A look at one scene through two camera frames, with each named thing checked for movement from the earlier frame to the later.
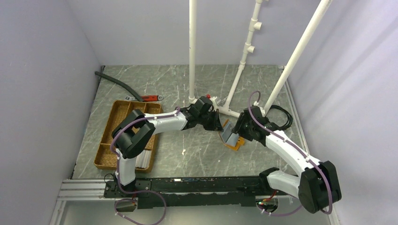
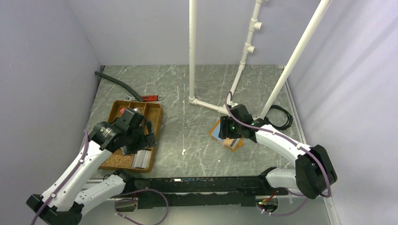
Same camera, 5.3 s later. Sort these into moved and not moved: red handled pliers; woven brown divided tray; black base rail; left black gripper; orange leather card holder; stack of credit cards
Moved: orange leather card holder; left black gripper
Not moved: black base rail; red handled pliers; stack of credit cards; woven brown divided tray
